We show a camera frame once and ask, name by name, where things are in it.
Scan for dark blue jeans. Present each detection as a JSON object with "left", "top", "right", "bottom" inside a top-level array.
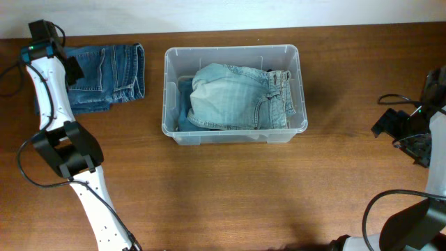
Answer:
[{"left": 65, "top": 43, "right": 145, "bottom": 115}]

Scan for clear plastic storage bin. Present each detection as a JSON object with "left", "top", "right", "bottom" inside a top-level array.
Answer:
[{"left": 161, "top": 44, "right": 308, "bottom": 145}]

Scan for medium blue jeans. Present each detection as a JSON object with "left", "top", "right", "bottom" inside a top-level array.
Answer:
[{"left": 178, "top": 78, "right": 208, "bottom": 132}]

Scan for light blue jeans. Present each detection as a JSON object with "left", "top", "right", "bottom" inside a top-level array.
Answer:
[{"left": 187, "top": 63, "right": 295, "bottom": 130}]

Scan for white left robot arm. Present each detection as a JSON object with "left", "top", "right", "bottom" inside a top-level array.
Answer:
[{"left": 20, "top": 20, "right": 141, "bottom": 251}]

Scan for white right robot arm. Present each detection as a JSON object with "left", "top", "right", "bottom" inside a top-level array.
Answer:
[{"left": 328, "top": 67, "right": 445, "bottom": 251}]

